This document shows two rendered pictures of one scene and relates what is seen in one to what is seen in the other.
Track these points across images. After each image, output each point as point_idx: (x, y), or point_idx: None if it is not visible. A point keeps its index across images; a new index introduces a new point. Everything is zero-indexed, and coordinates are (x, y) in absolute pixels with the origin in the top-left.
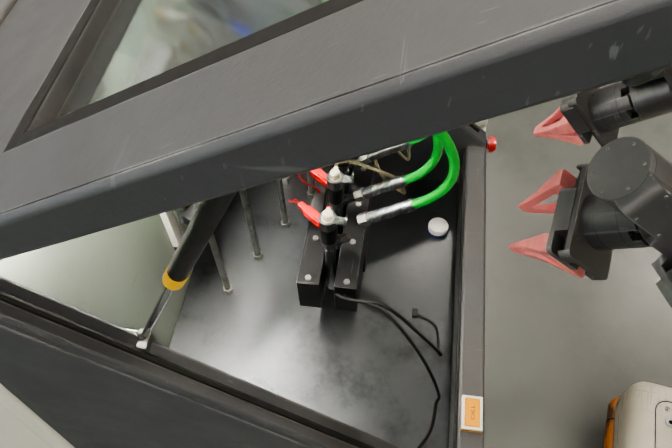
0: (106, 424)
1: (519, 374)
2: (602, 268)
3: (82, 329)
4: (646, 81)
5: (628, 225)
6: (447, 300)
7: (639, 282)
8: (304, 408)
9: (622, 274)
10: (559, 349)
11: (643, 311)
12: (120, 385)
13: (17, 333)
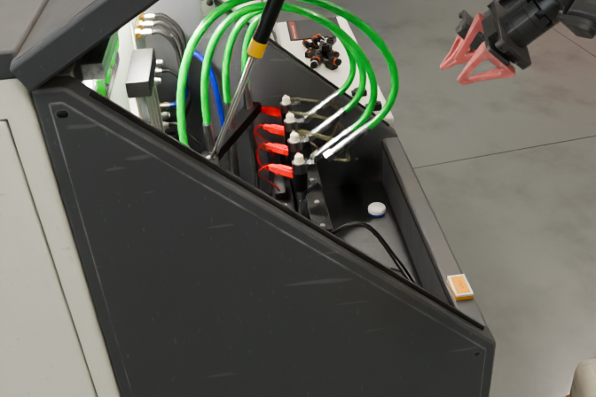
0: (166, 301)
1: None
2: (526, 57)
3: (173, 140)
4: None
5: (533, 9)
6: (403, 253)
7: (549, 307)
8: (337, 237)
9: (533, 304)
10: (502, 377)
11: (562, 329)
12: (197, 207)
13: (127, 141)
